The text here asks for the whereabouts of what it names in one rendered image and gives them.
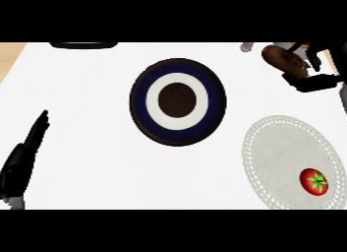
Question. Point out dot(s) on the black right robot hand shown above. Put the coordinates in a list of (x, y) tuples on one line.
[(346, 62)]

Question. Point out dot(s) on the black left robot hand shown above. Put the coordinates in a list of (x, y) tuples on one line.
[(17, 170)]

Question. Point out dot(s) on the brown sweet potato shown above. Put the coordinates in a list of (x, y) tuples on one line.
[(284, 60)]

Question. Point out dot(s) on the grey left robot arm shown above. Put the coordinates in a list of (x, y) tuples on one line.
[(15, 202)]

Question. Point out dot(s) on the pale grey oval placemat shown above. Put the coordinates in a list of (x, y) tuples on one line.
[(287, 154)]

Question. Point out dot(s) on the navy white brown round plate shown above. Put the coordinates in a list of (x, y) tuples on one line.
[(178, 101)]

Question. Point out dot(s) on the small grey object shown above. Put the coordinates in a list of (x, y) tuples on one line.
[(247, 46)]

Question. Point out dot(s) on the red tomato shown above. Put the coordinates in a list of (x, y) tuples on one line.
[(313, 182)]

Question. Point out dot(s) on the dark rounded object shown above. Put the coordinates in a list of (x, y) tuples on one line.
[(83, 45)]

